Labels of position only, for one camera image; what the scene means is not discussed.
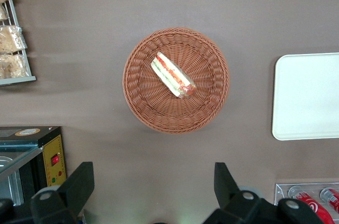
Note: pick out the black food warmer cabinet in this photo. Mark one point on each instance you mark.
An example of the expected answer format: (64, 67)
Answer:
(29, 135)

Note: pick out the triangle sandwich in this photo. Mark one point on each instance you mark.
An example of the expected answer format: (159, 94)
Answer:
(172, 75)

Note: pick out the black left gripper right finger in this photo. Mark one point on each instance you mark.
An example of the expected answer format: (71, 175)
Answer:
(238, 205)

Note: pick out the red cola bottle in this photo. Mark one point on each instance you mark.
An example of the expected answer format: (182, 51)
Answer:
(312, 205)
(332, 198)

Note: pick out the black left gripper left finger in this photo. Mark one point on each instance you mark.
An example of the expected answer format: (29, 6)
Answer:
(66, 197)

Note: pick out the metal tray of pastries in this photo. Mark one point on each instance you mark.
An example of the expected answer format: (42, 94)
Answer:
(18, 81)

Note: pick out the round brown wicker basket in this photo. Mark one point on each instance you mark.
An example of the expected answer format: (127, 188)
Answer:
(206, 107)

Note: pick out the cream plastic tray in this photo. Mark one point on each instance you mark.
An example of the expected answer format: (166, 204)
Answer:
(307, 97)

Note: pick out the clear acrylic bottle rack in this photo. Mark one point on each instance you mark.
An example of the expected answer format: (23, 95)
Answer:
(280, 192)

